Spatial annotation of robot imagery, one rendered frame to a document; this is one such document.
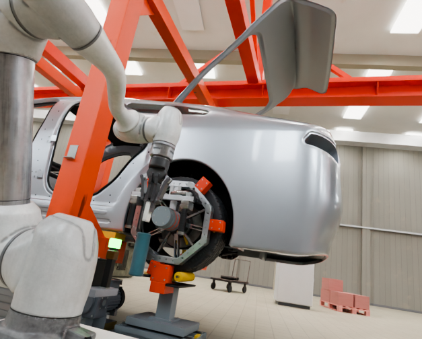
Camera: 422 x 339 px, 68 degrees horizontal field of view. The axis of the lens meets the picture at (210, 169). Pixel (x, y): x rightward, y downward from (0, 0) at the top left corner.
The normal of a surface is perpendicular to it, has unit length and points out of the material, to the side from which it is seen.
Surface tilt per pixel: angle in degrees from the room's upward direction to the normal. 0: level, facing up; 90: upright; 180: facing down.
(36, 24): 168
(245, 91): 90
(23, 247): 81
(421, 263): 90
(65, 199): 90
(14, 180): 99
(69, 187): 90
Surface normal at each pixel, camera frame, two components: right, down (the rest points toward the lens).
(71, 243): 0.61, -0.35
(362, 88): -0.27, -0.32
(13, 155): 0.67, 0.07
